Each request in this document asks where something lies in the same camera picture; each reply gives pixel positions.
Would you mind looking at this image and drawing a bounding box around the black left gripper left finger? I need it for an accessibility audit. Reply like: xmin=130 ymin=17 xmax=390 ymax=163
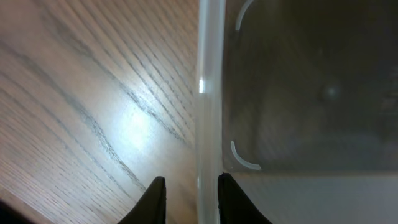
xmin=118 ymin=176 xmax=167 ymax=224

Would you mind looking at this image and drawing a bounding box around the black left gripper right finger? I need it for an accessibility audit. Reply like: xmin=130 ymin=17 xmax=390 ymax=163
xmin=218 ymin=173 xmax=272 ymax=224

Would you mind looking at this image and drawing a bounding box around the clear plastic storage container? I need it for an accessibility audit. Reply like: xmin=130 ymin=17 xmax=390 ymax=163
xmin=195 ymin=0 xmax=397 ymax=223

